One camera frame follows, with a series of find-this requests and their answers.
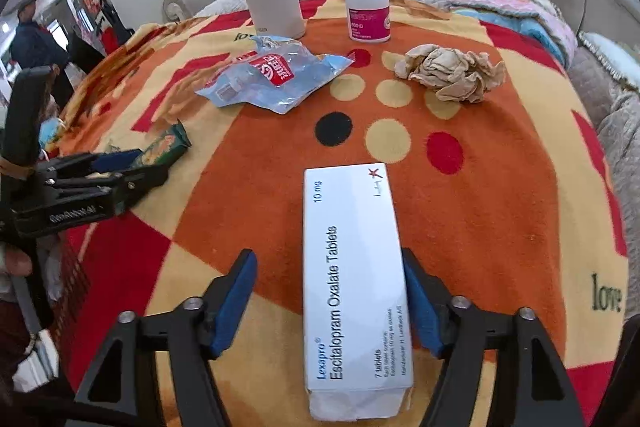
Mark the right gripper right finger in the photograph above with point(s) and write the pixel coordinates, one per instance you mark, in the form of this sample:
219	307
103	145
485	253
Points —
531	385

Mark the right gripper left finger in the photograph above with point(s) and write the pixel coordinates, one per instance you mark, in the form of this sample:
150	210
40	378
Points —
121	386

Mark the white medicine box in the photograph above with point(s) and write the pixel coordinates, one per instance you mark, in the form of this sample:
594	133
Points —
357	337

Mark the beige paper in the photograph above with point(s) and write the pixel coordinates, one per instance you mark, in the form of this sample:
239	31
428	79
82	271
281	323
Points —
451	74

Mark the clear blue plastic wrapper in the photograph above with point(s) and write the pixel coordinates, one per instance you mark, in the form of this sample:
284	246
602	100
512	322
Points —
278	75

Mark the blue face mask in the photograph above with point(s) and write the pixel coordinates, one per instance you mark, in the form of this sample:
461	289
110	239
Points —
49	131

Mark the person in blue jacket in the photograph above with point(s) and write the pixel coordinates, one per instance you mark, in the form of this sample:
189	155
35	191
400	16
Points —
34	46

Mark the orange red love blanket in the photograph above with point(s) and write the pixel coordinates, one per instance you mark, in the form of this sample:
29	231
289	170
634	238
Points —
509	201

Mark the white frilled pillow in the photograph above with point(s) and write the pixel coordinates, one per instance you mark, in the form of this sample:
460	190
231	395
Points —
619	59

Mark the pink blue folded blanket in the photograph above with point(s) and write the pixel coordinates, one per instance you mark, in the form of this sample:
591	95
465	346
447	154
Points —
541	20

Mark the white pink pill bottle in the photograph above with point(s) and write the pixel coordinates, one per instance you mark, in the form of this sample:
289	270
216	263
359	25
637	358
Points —
368	20

